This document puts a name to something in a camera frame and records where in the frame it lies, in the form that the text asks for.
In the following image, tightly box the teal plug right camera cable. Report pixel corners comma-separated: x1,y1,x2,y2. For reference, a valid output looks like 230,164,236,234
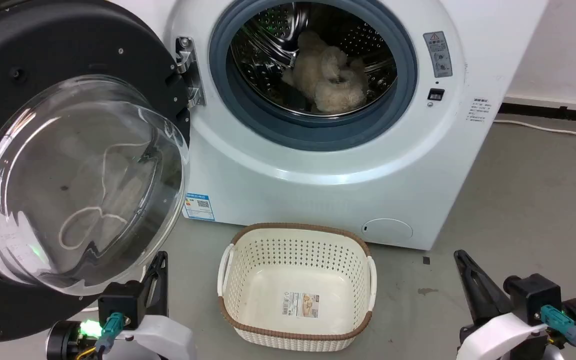
540,304,576,360

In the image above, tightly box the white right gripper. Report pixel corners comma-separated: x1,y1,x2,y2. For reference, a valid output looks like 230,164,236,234
453,249,576,360

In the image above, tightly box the beige fluffy plush toy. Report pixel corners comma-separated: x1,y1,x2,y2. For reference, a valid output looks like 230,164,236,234
281,30,370,114

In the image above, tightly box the black washer door glass window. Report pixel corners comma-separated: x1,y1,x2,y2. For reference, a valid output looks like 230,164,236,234
0,0,192,344

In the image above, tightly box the blue energy label sticker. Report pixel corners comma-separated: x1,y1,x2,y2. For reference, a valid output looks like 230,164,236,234
183,192,216,222

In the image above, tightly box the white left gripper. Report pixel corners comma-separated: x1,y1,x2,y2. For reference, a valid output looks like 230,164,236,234
45,251,198,360

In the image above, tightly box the white front-load washing machine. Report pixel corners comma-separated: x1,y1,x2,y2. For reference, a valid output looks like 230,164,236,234
103,0,551,251

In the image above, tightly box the teal plug left camera cable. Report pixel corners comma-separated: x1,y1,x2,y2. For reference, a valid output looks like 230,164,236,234
75,312,128,360

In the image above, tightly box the teal plug camera cable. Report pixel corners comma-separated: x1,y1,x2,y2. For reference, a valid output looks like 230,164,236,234
75,312,128,360
540,304,576,360

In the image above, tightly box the cream laundry basket, brown rim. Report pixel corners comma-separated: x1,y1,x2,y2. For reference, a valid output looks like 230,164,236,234
217,222,378,353

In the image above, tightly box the grey warning sticker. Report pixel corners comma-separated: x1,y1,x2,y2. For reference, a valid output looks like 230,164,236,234
422,31,454,79

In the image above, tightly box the white floor cable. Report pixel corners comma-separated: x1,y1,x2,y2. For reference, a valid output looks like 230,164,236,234
493,118,576,139

